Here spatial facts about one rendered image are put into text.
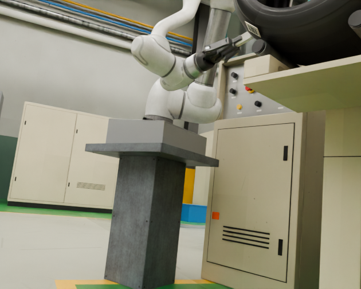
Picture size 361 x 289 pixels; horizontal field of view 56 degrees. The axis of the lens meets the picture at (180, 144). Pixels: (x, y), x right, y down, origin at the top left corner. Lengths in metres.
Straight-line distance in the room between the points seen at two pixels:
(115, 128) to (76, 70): 7.43
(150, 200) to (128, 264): 0.32
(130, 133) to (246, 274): 0.90
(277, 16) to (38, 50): 8.35
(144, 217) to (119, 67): 7.93
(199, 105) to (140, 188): 0.52
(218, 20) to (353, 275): 1.23
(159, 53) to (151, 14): 8.94
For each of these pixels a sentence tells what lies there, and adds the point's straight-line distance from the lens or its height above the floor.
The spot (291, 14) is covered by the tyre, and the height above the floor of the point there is 0.96.
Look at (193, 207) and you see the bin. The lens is 6.50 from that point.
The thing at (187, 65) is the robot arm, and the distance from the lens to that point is 1.38.
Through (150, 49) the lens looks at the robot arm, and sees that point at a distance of 1.32.
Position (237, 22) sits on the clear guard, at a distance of 2.24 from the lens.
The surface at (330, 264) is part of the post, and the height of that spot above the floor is 0.26.
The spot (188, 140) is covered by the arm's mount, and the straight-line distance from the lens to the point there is 1.68.
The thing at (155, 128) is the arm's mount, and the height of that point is 0.73.
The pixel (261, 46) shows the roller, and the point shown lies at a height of 0.89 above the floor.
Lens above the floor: 0.43
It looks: 9 degrees up
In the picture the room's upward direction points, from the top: 6 degrees clockwise
